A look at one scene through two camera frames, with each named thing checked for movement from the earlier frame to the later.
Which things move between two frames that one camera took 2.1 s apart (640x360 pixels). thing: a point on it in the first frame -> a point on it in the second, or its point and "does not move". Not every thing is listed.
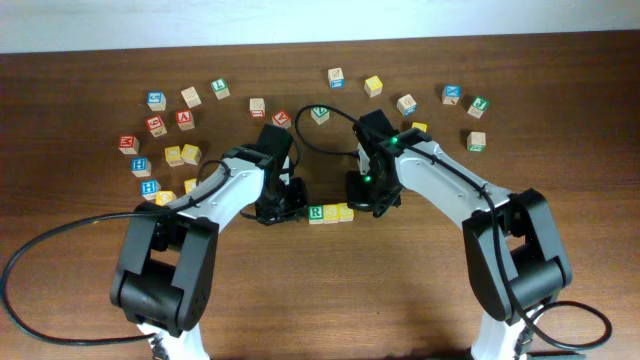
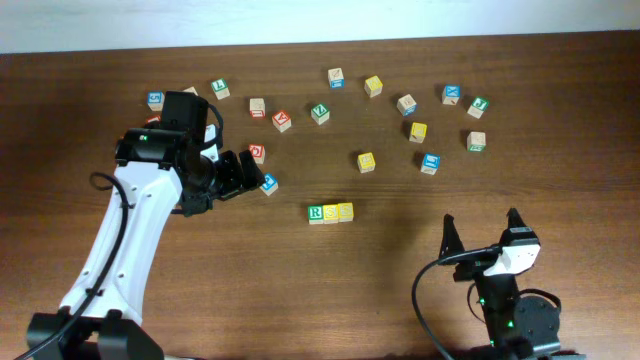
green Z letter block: [320, 114] does not move
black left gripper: [299, 202] -> [236, 182]
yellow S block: [345, 214] does not move
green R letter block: [315, 214] does not move
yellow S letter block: [331, 213] does not move
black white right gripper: [357, 198] -> [450, 243]
